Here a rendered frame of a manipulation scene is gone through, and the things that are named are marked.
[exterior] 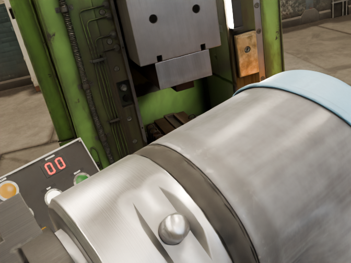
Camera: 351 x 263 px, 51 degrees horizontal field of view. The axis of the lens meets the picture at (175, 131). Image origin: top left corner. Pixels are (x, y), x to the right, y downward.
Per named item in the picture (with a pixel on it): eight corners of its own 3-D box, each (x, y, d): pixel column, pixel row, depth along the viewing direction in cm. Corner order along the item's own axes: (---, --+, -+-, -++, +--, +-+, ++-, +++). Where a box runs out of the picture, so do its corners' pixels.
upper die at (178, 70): (212, 74, 131) (208, 48, 127) (160, 90, 126) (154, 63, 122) (173, 55, 167) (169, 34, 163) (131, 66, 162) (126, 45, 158)
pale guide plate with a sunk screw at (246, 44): (259, 72, 151) (256, 31, 144) (240, 78, 149) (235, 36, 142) (256, 71, 153) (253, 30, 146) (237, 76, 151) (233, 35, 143)
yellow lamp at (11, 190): (19, 196, 104) (13, 184, 102) (1, 202, 102) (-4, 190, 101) (19, 191, 106) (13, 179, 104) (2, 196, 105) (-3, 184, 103)
